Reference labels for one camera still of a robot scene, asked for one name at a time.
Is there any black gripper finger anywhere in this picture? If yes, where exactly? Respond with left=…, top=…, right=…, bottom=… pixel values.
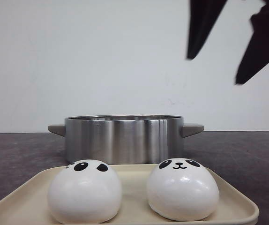
left=235, top=0, right=269, bottom=84
left=187, top=0, right=226, bottom=60

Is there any panda bun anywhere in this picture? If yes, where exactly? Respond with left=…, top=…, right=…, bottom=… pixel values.
left=47, top=159, right=122, bottom=224
left=146, top=158, right=219, bottom=221

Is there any dark grey table mat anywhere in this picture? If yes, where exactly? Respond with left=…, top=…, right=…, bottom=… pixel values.
left=0, top=131, right=269, bottom=225

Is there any stainless steel pot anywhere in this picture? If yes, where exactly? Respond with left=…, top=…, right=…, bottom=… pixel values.
left=48, top=115, right=204, bottom=164

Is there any beige plastic tray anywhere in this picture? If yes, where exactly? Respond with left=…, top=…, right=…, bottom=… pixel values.
left=0, top=164, right=259, bottom=225

